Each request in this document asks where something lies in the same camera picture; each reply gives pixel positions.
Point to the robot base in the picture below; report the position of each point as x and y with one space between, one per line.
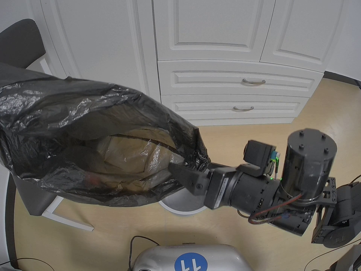
158 260

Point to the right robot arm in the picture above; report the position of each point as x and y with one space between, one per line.
307 157

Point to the white trash bin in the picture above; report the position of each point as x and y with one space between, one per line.
177 207

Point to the black plastic bag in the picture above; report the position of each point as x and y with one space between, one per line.
56 100

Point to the white wardrobe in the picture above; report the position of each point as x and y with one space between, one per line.
211 15

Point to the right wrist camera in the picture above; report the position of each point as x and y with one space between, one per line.
258 151

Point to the grey cushioned white chair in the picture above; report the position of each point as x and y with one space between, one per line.
17 44

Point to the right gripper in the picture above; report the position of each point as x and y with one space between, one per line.
245 190

